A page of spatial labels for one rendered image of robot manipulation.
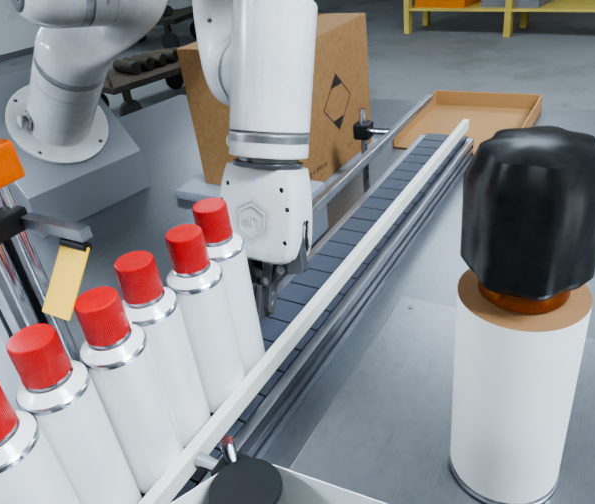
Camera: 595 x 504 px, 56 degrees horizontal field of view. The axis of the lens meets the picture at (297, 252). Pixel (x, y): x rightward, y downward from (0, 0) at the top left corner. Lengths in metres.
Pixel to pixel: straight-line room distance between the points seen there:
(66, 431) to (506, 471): 0.33
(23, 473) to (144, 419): 0.11
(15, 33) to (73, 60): 8.04
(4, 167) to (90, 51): 0.58
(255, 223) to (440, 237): 0.43
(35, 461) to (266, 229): 0.30
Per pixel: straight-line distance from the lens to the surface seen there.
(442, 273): 0.85
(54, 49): 1.03
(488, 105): 1.52
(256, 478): 0.31
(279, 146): 0.56
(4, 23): 9.00
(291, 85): 0.56
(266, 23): 0.56
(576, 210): 0.35
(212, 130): 1.11
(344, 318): 0.73
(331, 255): 0.81
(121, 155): 1.23
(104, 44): 1.02
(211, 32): 0.66
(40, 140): 1.20
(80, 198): 1.20
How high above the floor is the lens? 1.31
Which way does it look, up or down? 31 degrees down
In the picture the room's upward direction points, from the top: 8 degrees counter-clockwise
